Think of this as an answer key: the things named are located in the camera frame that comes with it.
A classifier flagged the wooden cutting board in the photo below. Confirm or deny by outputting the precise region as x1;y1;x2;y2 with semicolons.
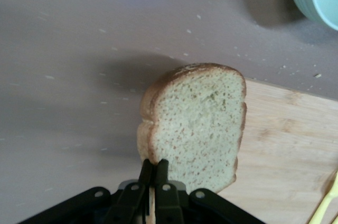
216;79;338;224

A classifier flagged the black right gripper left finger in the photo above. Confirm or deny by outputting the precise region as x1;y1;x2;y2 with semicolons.
104;159;153;224

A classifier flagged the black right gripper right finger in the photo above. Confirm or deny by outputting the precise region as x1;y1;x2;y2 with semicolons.
154;158;184;224

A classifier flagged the bread slice sandwich lid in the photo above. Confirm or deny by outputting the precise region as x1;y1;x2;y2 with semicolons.
136;62;248;224

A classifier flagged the pale yellow plastic fork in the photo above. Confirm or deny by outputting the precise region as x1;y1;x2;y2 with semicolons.
307;172;338;224

